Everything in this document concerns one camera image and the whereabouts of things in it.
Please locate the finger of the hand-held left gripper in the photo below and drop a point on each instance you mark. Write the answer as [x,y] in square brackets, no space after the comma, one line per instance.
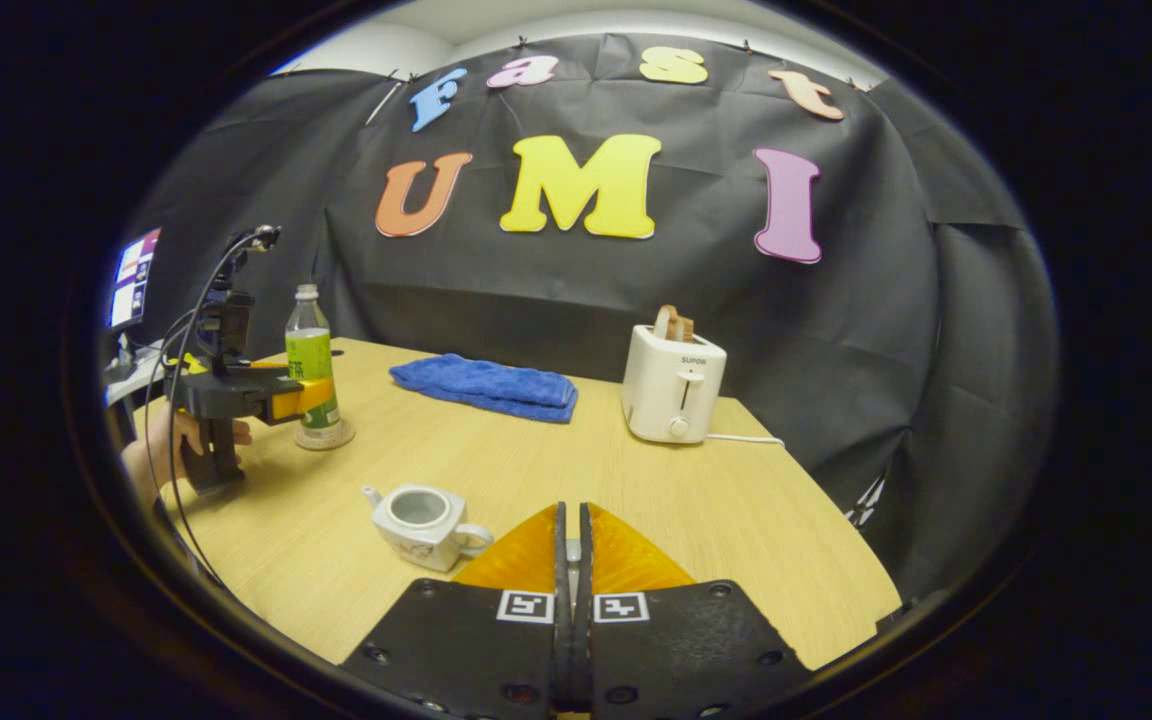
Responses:
[301,400]

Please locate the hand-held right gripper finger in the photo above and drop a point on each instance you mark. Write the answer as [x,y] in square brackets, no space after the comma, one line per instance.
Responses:
[561,575]
[584,575]

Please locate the green label water bottle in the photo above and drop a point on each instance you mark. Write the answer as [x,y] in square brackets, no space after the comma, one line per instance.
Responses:
[312,365]

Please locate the round wooden coaster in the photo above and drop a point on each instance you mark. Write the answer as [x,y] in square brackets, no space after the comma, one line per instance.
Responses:
[331,438]

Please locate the white ceramic teacup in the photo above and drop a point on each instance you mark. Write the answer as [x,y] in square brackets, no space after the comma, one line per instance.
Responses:
[421,525]

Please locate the white side desk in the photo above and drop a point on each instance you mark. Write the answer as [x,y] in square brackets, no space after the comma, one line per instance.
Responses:
[131,375]

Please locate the computer monitor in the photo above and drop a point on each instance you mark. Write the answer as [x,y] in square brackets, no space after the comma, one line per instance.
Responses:
[134,278]

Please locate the blue towel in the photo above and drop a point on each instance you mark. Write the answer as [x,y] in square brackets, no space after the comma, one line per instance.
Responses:
[486,385]

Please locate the white toaster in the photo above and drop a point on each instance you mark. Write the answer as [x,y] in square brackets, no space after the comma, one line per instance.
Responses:
[671,390]

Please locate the toasted bread slice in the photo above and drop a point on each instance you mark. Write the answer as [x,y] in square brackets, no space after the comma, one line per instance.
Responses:
[674,322]

